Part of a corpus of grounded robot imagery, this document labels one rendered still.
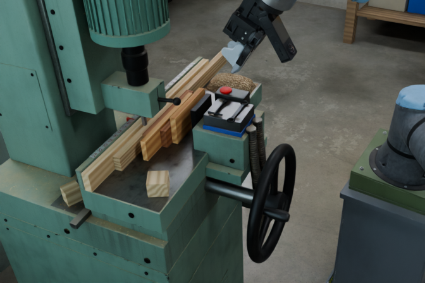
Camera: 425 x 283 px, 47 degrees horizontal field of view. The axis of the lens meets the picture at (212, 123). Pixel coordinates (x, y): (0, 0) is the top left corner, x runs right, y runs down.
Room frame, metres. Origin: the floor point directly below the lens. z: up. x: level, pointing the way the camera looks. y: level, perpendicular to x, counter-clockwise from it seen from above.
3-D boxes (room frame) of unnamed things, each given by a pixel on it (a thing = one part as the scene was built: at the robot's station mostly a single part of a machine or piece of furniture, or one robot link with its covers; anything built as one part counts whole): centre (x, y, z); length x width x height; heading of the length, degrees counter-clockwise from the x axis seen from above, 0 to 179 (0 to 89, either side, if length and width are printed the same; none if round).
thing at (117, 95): (1.03, 0.18, 1.03); 0.14 x 0.07 x 0.09; 63
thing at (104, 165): (1.10, 0.15, 0.93); 0.60 x 0.02 x 0.05; 153
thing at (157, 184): (0.83, 0.13, 0.92); 0.05 x 0.04 x 0.04; 89
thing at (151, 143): (1.05, 0.11, 0.93); 0.24 x 0.01 x 0.06; 153
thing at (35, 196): (1.08, 0.28, 0.76); 0.57 x 0.45 x 0.09; 63
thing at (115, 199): (1.04, 0.03, 0.87); 0.61 x 0.30 x 0.06; 153
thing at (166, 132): (1.08, 0.07, 0.93); 0.22 x 0.02 x 0.05; 153
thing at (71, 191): (0.93, 0.36, 0.82); 0.04 x 0.03 x 0.04; 125
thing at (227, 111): (1.01, -0.05, 0.99); 0.13 x 0.11 x 0.06; 153
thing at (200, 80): (1.17, 0.09, 0.92); 0.60 x 0.02 x 0.04; 153
